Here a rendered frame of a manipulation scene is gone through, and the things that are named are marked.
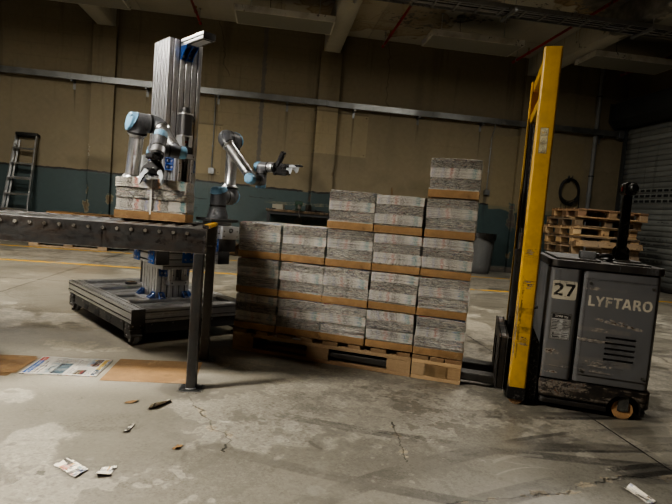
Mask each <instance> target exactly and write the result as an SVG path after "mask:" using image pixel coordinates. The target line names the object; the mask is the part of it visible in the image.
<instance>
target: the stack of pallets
mask: <svg viewBox="0 0 672 504"><path fill-rule="evenodd" d="M620 212H621V211H609V210H598V209H586V208H552V215H551V216H547V223H546V224H544V227H543V232H544V235H545V239H544V242H545V243H544V249H545V250H546V251H550V252H561V253H571V251H570V241H574V240H582V238H583V239H584V240H587V241H597V240H599V241H600V242H610V241H612V242H613V243H617V235H618V227H619V220H620V219H619V217H620ZM574 214H575V216H574ZM591 214H592V215H591ZM605 214H606V217H605ZM634 216H636V220H634ZM604 217H605V218H604ZM648 217H649V214H644V213H632V212H631V215H630V224H629V225H630V228H629V233H628V244H639V243H640V240H637V239H636V237H637V233H638V231H640V232H641V225H642V223H648ZM557 219H558V224H557ZM571 220H572V223H571V225H570V221H571ZM585 222H586V226H585V225H584V223H585ZM599 222H601V227H599ZM639 222H642V223H639ZM550 224H551V225H550ZM612 224H614V228H612ZM553 227H554V228H555V232H553ZM568 229H569V233H567V230H568ZM581 230H582V234H581ZM592 230H593V231H592ZM555 236H556V240H555V241H554V239H555ZM610 236H611V237H610ZM568 238H569V242H568ZM555 245H556V247H555ZM568 247H569V250H568Z"/></svg>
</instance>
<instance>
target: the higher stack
mask: <svg viewBox="0 0 672 504"><path fill-rule="evenodd" d="M482 174H483V161H482V160H473V159H453V158H432V160H431V172H430V175H431V176H430V177H431V179H430V180H431V181H430V187H429V189H442V190H458V191H474V192H481V179H482ZM428 197H430V198H428V199H427V200H428V202H427V210H426V211H427V215H426V220H427V221H426V227H425V229H432V230H444V231H456V232H468V233H475V232H476V230H477V225H476V224H477V219H478V217H477V213H478V209H479V207H478V203H479V200H477V199H462V198H447V197H432V196H428ZM431 198H432V199H431ZM473 246H475V244H474V241H472V240H460V239H449V238H437V237H426V236H425V237H424V239H423V246H422V247H424V248H423V256H422V263H421V265H422V267H421V268H425V269H434V270H443V271H452V272H461V273H469V274H471V271H472V270H471V267H472V265H471V264H473V262H472V260H473V255H474V253H473V252H474V249H473ZM470 281H471V279H470ZM470 281H464V280H456V279H447V278H438V277H430V276H420V281H419V283H420V284H419V294H418V296H419V297H418V298H419V300H418V306H417V307H419V308H427V309H435V310H443V311H451V312H460V313H467V310H468V306H469V300H470V296H469V295H470V293H469V292H470V291H469V290H470V285H471V282H470ZM466 326H467V318H466V321H464V320H456V319H448V318H440V317H432V316H424V315H418V316H417V324H416V329H415V331H416V332H415V336H414V338H415V339H414V346H416V347H423V348H430V349H437V350H444V351H450V352H457V353H464V342H465V333H466ZM462 361H463V355H462V360H455V359H448V358H441V357H435V356H428V355H421V354H415V353H413V354H412V365H411V374H410V377H412V378H418V379H424V380H430V381H437V382H443V383H449V384H455V385H460V377H461V368H462Z"/></svg>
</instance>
